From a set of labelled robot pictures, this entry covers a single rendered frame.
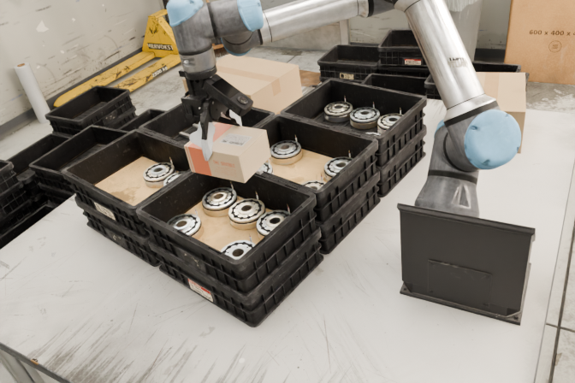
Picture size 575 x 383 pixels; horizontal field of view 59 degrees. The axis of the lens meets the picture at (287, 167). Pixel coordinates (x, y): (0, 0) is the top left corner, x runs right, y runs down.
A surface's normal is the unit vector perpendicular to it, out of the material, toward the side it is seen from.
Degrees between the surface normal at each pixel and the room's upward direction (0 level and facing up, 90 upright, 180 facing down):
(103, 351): 0
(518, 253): 90
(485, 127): 61
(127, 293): 0
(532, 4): 78
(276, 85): 90
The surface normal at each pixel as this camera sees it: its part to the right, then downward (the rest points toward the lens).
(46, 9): 0.87, 0.16
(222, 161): -0.48, 0.54
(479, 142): 0.11, 0.04
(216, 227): -0.14, -0.83
